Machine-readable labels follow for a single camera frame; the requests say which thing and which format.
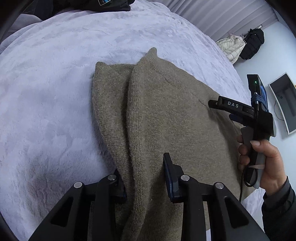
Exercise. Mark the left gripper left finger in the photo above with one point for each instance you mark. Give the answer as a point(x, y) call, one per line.
point(85, 212)

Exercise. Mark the black jacket on bed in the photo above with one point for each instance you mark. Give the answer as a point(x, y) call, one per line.
point(48, 8)

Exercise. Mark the person's right hand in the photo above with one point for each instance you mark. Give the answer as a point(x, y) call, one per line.
point(273, 177)

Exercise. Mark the person's right forearm sleeve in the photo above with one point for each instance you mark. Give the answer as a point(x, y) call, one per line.
point(279, 214)

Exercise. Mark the wall monitor screen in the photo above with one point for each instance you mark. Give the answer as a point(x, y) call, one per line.
point(283, 90)

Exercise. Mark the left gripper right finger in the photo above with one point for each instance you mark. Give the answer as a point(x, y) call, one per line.
point(228, 219)

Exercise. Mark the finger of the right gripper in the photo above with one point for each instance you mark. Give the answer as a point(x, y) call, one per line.
point(226, 104)
point(235, 118)

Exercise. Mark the cream puffer jacket hanging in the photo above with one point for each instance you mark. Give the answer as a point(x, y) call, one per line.
point(232, 47)

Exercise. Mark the grey vertical curtains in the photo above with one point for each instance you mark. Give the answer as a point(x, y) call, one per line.
point(217, 19)

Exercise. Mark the lavender plush bed blanket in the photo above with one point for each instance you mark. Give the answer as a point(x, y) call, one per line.
point(48, 141)

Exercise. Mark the tan knit sweater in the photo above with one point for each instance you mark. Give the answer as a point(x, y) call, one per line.
point(150, 108)

